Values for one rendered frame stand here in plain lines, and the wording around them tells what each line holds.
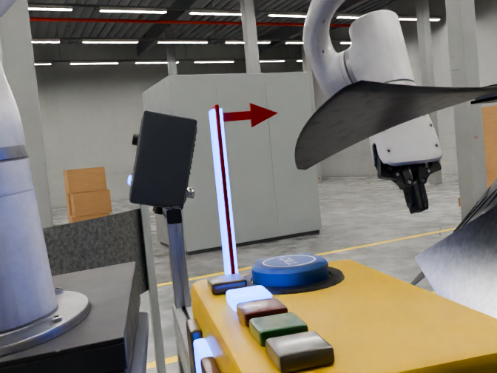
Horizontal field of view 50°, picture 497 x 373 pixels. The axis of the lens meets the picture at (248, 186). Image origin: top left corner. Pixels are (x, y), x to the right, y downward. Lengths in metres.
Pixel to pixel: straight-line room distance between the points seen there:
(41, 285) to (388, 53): 0.61
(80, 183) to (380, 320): 8.32
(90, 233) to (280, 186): 5.07
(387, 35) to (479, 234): 0.41
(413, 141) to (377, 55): 0.15
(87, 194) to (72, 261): 6.29
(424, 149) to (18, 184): 0.58
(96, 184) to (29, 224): 7.92
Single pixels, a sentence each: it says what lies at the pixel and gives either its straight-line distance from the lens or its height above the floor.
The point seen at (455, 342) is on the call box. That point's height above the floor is 1.07.
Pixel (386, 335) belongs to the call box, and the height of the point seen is 1.07.
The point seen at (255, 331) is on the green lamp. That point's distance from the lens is 0.19.
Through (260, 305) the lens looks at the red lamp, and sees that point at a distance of 0.22.
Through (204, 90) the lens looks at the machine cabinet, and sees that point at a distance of 6.82.
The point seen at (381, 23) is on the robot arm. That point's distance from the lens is 0.92.
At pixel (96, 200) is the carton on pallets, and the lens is 8.53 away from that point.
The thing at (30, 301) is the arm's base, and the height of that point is 1.01.
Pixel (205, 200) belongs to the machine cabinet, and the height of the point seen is 0.67.
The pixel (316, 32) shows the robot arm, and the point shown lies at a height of 1.33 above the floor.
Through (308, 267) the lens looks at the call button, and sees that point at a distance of 0.27.
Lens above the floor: 1.14
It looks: 3 degrees down
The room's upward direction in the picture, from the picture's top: 6 degrees counter-clockwise
